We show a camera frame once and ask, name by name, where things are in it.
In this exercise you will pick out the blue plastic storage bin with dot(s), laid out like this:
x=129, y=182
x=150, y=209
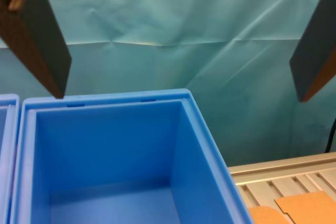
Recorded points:
x=8, y=142
x=118, y=142

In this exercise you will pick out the brown cardboard sheet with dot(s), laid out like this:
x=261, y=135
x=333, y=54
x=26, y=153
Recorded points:
x=307, y=208

